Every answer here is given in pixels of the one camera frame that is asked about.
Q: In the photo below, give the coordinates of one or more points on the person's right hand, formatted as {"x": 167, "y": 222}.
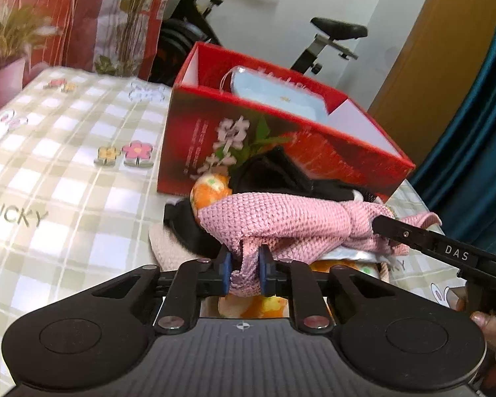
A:
{"x": 485, "y": 323}

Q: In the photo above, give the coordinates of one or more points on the black cloth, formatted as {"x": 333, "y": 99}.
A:
{"x": 272, "y": 173}

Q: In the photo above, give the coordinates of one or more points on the teal curtain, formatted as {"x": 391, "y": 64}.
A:
{"x": 475, "y": 140}

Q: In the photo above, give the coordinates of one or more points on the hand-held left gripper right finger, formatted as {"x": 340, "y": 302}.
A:
{"x": 264, "y": 272}

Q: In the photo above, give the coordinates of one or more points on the light blue pouch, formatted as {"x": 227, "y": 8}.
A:
{"x": 281, "y": 95}

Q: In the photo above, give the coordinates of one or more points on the red cardboard box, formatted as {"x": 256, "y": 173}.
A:
{"x": 355, "y": 161}

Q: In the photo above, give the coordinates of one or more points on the pink knitted cloth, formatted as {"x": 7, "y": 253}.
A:
{"x": 281, "y": 215}

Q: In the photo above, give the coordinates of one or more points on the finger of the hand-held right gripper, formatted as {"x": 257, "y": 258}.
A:
{"x": 405, "y": 233}

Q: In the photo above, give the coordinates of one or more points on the black exercise bike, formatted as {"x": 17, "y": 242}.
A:
{"x": 339, "y": 29}

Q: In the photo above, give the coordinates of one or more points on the plant printed curtain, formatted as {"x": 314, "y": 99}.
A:
{"x": 86, "y": 8}

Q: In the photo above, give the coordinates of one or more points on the orange patterned cloth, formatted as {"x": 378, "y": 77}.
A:
{"x": 208, "y": 192}

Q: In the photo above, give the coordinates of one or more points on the wooden door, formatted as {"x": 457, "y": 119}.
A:
{"x": 442, "y": 49}

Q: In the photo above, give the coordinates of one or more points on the checkered tablecloth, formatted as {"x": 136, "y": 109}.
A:
{"x": 66, "y": 198}

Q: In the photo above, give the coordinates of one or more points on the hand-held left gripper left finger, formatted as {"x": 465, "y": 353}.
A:
{"x": 225, "y": 268}

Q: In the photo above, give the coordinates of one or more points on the beige knitted cloth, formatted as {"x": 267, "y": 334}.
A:
{"x": 165, "y": 248}

